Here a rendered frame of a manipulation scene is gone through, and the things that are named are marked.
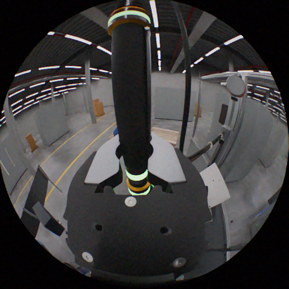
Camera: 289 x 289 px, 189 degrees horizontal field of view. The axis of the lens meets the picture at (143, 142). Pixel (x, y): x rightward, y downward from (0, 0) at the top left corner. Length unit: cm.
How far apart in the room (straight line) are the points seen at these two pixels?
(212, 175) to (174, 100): 525
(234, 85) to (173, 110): 518
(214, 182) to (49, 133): 651
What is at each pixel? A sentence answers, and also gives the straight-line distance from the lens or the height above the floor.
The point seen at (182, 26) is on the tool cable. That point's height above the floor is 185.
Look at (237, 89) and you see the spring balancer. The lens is 73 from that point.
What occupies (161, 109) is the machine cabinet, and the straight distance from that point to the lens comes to 563.
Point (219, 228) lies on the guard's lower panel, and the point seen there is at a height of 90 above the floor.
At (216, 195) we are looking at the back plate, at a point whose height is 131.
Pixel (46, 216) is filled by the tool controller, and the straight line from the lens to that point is 83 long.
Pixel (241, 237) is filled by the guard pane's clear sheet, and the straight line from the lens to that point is 93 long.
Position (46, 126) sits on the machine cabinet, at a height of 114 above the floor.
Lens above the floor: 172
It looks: 33 degrees down
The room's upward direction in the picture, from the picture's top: 2 degrees counter-clockwise
